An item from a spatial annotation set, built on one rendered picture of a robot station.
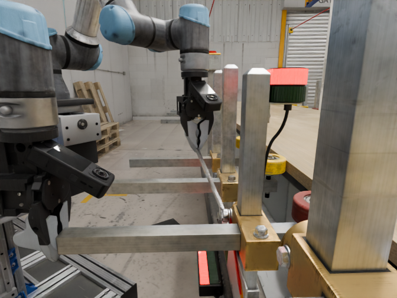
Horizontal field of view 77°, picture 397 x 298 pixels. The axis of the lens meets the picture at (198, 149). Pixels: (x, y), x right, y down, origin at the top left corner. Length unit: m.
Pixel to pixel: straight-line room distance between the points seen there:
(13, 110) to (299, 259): 0.35
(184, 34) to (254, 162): 0.38
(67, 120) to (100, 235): 0.50
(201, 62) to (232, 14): 7.99
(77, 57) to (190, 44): 0.51
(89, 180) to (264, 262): 0.27
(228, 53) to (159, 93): 2.56
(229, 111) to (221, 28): 7.92
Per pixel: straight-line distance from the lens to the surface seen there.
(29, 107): 0.38
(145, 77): 8.58
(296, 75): 0.40
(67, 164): 0.38
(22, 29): 0.39
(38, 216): 0.41
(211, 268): 0.59
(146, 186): 0.65
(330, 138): 0.17
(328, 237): 0.18
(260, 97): 0.39
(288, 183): 0.82
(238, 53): 8.43
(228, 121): 0.64
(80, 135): 0.88
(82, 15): 1.02
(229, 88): 0.63
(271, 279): 0.71
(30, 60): 0.38
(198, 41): 0.65
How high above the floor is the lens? 1.08
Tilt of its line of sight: 14 degrees down
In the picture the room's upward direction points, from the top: straight up
